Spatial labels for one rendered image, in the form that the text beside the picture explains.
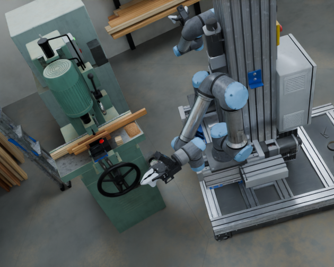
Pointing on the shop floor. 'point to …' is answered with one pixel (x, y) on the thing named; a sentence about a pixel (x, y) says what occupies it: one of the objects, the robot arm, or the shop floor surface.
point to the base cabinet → (129, 198)
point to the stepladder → (6, 124)
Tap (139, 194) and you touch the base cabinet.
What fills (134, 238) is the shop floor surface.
